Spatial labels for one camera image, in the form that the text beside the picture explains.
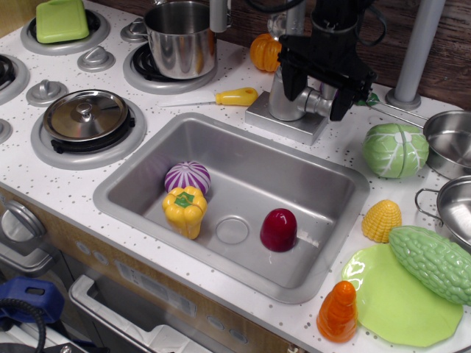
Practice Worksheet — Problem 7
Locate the yellow toy bell pepper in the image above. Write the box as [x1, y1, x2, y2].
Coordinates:
[162, 186, 208, 240]

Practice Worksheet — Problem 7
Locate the grey vertical pole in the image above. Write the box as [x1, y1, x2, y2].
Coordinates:
[386, 0, 446, 111]

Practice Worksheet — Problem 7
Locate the orange toy pumpkin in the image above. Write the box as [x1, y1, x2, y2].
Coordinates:
[249, 33, 282, 72]

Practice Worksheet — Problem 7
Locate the yellow handled toy knife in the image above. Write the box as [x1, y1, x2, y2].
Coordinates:
[157, 88, 258, 107]

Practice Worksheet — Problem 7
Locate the dark red toy beet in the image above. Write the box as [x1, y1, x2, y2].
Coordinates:
[260, 208, 297, 252]

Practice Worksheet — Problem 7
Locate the purple toy eggplant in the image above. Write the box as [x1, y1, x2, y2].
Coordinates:
[319, 82, 380, 106]

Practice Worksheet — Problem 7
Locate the tall steel pot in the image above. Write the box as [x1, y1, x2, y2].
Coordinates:
[144, 1, 217, 80]

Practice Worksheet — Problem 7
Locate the purple striped toy onion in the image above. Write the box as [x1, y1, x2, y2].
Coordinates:
[164, 161, 211, 194]

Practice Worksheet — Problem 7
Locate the orange toy carrot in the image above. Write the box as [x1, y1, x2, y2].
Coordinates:
[316, 281, 358, 343]

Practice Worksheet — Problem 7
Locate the green toy bitter melon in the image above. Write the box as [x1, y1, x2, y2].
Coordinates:
[389, 226, 470, 306]

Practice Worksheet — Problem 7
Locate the silver toy faucet with lever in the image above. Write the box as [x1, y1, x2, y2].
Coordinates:
[244, 0, 336, 147]

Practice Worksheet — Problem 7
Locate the green toy cutting board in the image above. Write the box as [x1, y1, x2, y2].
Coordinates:
[36, 0, 89, 44]

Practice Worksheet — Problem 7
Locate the blue clamp with black cable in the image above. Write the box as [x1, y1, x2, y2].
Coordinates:
[0, 276, 65, 353]

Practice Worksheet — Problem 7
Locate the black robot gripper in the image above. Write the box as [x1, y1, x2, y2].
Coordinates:
[279, 3, 377, 121]

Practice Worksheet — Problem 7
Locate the light green toy plate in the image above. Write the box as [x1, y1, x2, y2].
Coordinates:
[341, 244, 464, 347]

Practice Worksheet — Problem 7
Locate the grey round oven dial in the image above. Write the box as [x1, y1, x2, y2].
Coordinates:
[1, 200, 46, 243]

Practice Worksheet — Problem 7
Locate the steel pot lid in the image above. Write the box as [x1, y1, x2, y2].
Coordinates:
[43, 90, 129, 142]

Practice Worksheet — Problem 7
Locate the silver toy sink basin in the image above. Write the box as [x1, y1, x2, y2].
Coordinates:
[93, 113, 369, 304]

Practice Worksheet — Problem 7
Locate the grey stove knob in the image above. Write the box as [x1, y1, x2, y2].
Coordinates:
[77, 46, 116, 72]
[120, 18, 148, 43]
[26, 79, 68, 107]

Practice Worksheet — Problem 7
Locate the steel frying pan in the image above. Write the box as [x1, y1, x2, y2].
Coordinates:
[368, 101, 470, 179]

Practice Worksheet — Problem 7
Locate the green toy cabbage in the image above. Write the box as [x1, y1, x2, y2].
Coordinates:
[362, 124, 429, 179]

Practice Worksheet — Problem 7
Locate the grey oven door handle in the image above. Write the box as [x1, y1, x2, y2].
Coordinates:
[69, 275, 209, 352]

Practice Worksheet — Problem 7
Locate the yellow toy corn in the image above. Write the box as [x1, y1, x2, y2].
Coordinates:
[361, 199, 402, 243]

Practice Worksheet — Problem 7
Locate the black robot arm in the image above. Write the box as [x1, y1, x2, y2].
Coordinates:
[248, 1, 386, 121]

